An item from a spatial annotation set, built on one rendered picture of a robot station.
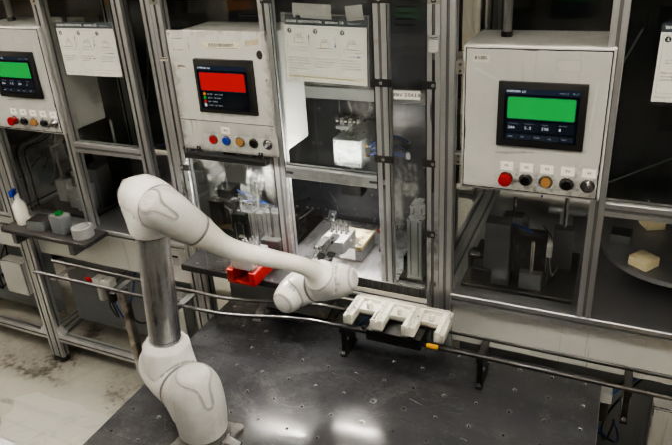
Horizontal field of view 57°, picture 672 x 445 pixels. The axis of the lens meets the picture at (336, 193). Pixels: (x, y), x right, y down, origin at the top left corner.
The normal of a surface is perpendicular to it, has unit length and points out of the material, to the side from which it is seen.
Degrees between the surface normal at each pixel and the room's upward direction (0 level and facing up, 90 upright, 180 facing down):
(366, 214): 90
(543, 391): 0
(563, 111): 90
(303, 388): 0
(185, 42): 90
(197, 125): 90
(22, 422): 0
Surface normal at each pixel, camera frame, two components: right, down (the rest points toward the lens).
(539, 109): -0.40, 0.40
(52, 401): -0.06, -0.91
